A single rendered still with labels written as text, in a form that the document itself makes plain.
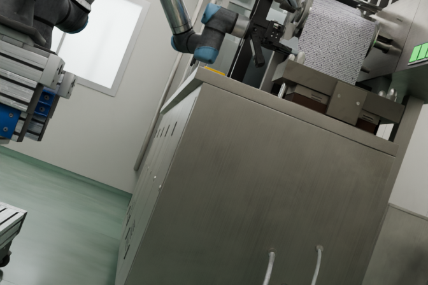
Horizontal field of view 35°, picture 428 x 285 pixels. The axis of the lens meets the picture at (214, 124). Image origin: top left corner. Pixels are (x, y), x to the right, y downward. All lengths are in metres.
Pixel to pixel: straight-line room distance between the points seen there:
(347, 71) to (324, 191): 0.49
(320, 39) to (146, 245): 0.91
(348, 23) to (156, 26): 5.66
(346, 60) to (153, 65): 5.62
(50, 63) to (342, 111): 0.88
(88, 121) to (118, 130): 0.35
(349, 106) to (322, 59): 0.28
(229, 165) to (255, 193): 0.11
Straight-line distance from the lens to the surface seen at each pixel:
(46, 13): 2.52
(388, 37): 2.47
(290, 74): 2.11
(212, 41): 2.25
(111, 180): 7.82
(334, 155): 2.07
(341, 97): 2.13
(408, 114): 2.58
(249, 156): 2.01
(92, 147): 7.82
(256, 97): 2.02
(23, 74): 1.98
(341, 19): 2.39
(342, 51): 2.37
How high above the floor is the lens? 0.62
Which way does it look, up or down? 4 degrees up
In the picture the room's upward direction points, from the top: 21 degrees clockwise
